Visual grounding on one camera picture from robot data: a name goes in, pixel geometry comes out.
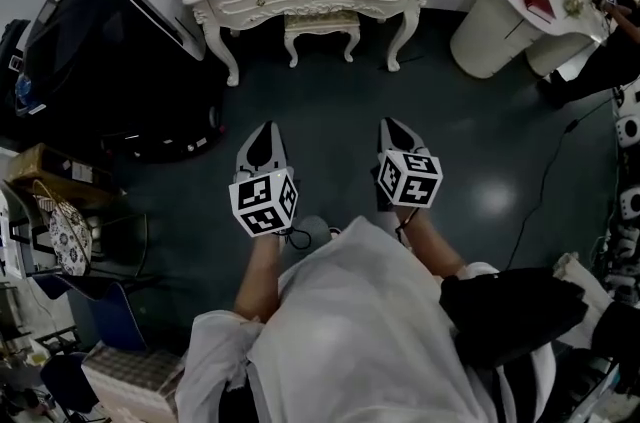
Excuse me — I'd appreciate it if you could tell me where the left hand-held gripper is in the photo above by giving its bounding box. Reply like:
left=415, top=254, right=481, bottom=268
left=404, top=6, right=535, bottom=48
left=228, top=121, right=300, bottom=239

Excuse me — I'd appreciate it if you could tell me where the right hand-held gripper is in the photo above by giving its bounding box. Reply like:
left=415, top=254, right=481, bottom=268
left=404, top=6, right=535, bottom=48
left=369, top=117, right=445, bottom=212

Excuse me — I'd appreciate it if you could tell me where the cream upholstered stool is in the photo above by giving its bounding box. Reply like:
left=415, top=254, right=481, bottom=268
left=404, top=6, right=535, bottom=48
left=283, top=9, right=362, bottom=69

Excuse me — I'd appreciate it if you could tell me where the person's left forearm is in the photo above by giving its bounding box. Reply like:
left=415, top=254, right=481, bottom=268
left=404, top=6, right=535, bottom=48
left=233, top=230, right=287, bottom=323

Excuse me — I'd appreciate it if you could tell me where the black shoulder bag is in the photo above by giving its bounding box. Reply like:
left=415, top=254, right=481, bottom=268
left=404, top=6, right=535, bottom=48
left=438, top=267, right=590, bottom=368

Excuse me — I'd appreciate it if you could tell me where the person's right forearm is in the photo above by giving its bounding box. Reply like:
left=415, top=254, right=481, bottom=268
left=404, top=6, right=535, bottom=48
left=397, top=205, right=470, bottom=283

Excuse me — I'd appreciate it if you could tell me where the person's grey shoe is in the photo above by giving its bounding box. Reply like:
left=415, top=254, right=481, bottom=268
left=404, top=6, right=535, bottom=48
left=294, top=214, right=344, bottom=253

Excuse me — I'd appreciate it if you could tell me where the white round cabinet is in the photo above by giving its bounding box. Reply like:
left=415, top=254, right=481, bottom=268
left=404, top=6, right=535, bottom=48
left=449, top=0, right=610, bottom=80

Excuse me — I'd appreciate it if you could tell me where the large black machine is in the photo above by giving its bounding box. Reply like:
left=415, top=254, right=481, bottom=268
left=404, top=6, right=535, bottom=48
left=13, top=0, right=229, bottom=164

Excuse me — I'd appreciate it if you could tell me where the person's white garment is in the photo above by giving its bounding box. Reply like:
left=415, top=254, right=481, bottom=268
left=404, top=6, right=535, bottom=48
left=174, top=215, right=554, bottom=423

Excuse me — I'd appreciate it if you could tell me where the brown cardboard box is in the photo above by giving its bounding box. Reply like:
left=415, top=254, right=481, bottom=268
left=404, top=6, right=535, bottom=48
left=5, top=142, right=117, bottom=208

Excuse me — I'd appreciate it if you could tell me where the woven basket with patterned cloth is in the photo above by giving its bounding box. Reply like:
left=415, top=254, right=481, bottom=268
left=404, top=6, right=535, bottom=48
left=31, top=179, right=95, bottom=278

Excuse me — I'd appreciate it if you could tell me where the blue chair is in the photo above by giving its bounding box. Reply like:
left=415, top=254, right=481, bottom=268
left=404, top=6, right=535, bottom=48
left=33, top=270, right=149, bottom=353

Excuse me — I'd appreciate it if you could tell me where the white round device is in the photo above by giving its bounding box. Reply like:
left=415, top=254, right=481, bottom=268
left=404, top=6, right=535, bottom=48
left=617, top=185, right=640, bottom=223
left=614, top=114, right=640, bottom=148

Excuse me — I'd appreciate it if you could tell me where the checked storage box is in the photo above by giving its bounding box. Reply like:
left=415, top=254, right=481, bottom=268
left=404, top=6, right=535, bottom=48
left=81, top=341, right=185, bottom=423

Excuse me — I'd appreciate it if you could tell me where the black wrist cord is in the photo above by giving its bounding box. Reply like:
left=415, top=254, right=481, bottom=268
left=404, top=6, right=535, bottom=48
left=282, top=223, right=313, bottom=251

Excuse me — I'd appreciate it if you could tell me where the black floor cable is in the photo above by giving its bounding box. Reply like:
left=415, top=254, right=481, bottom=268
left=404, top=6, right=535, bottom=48
left=508, top=95, right=617, bottom=268

